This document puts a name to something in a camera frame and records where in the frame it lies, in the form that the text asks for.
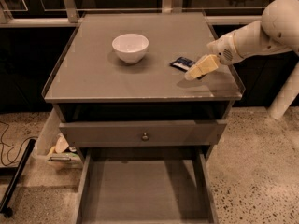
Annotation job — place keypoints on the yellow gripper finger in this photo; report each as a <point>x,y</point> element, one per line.
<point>210,64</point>
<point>201,59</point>

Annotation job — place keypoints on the grey drawer cabinet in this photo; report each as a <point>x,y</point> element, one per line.
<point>90,83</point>

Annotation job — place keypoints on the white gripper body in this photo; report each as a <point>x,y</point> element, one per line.
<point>221,50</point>

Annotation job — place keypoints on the grey open middle drawer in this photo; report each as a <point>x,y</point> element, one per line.
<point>145,185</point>

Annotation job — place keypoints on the blue rxbar blueberry packet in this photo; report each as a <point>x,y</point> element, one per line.
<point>184,64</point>

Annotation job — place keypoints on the brass drawer knob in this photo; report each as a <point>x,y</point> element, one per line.
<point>145,137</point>

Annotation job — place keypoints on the metal window frame rail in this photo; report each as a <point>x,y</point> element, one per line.
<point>72,15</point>

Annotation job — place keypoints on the white ceramic bowl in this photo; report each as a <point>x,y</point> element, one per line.
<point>130,48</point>

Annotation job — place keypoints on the black metal stand leg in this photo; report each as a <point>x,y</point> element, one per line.
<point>12,175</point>

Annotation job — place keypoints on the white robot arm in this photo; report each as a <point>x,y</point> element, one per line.
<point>277,31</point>

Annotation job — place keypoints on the grey top drawer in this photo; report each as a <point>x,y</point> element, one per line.
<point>128,133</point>

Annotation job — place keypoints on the clear plastic bin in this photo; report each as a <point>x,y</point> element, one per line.
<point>52,148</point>

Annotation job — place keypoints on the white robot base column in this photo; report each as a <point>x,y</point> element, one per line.
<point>286,95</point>

